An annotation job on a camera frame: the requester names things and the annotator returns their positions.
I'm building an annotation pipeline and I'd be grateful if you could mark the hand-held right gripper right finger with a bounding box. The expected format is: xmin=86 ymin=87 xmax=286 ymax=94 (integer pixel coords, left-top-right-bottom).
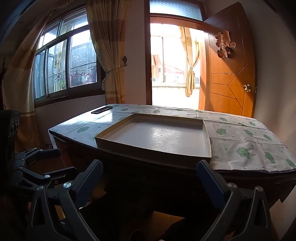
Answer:
xmin=196 ymin=160 xmax=276 ymax=241

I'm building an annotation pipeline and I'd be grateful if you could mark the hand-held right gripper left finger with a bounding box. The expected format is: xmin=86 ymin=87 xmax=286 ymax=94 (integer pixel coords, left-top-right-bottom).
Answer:
xmin=25 ymin=159 xmax=104 ymax=241

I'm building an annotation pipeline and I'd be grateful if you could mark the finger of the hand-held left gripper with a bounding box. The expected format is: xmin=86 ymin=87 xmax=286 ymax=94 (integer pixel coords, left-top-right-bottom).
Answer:
xmin=17 ymin=166 xmax=79 ymax=188
xmin=14 ymin=148 xmax=61 ymax=167

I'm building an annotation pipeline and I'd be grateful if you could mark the white round tray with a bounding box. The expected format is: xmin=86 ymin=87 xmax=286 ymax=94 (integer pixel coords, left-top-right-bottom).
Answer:
xmin=95 ymin=113 xmax=212 ymax=164

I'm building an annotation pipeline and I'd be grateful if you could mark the beige patterned curtain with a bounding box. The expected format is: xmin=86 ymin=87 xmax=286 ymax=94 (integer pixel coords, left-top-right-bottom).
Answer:
xmin=86 ymin=0 xmax=129 ymax=105
xmin=2 ymin=13 xmax=56 ymax=152

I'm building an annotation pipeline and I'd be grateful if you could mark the white green cloud tablecloth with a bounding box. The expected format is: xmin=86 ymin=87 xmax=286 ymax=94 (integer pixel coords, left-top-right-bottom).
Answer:
xmin=48 ymin=104 xmax=296 ymax=173

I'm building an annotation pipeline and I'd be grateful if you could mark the black smartphone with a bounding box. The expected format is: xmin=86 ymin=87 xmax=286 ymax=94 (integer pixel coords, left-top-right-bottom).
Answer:
xmin=91 ymin=106 xmax=114 ymax=114

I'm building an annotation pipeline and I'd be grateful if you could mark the dark framed window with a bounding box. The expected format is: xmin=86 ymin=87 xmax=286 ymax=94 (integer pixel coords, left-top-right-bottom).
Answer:
xmin=32 ymin=7 xmax=105 ymax=102

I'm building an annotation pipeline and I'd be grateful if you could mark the hanging laundry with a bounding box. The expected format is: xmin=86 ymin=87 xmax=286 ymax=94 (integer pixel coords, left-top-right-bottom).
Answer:
xmin=70 ymin=66 xmax=97 ymax=85

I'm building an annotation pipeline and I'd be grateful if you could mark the orange wooden door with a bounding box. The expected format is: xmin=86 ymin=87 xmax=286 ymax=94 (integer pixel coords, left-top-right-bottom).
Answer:
xmin=199 ymin=2 xmax=258 ymax=118

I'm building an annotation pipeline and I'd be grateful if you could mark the tied yellow curtain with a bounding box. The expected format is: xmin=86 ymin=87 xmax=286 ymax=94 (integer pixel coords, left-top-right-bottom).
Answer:
xmin=178 ymin=26 xmax=201 ymax=98

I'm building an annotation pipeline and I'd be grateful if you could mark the pale cutout door decoration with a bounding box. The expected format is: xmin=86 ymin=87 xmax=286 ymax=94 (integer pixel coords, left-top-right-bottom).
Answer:
xmin=215 ymin=30 xmax=238 ymax=58

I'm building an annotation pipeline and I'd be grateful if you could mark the frosted transom window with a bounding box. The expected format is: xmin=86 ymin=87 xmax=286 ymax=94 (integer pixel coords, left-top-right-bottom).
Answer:
xmin=149 ymin=0 xmax=206 ymax=22

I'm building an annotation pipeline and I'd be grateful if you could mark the dark brown door frame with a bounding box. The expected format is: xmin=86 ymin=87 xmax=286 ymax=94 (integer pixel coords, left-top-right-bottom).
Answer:
xmin=144 ymin=0 xmax=210 ymax=106

